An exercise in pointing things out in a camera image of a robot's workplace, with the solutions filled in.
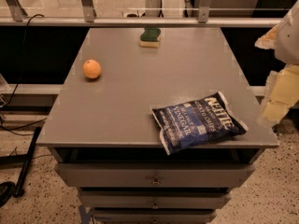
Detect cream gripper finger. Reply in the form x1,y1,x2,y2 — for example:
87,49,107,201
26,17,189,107
258,63,299,128
254,25,278,49

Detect green and yellow sponge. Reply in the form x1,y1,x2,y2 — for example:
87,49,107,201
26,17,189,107
139,27,161,48

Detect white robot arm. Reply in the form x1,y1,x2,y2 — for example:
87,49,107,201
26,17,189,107
254,1,299,128

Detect blue Kettle chips bag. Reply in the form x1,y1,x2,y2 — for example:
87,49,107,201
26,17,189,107
151,91,249,155

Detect orange fruit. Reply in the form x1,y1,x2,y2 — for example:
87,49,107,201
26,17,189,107
82,60,102,79

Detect grey drawer cabinet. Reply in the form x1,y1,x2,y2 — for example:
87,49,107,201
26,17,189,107
38,28,278,224

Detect bottom grey drawer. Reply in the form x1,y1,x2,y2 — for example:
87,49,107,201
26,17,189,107
93,208,216,224

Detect grey drawer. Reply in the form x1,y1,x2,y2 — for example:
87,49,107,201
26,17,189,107
93,208,216,224
55,163,254,188
78,189,231,209

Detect middle grey drawer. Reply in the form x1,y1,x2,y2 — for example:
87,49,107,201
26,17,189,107
78,189,231,209

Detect top grey drawer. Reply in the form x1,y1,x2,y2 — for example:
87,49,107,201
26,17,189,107
55,163,254,188

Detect black stand leg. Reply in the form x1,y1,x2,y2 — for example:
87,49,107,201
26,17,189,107
0,127,41,205

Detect black cable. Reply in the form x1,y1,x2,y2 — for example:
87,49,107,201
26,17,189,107
0,13,48,136

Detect metal railing frame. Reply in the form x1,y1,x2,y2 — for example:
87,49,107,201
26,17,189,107
0,0,299,28

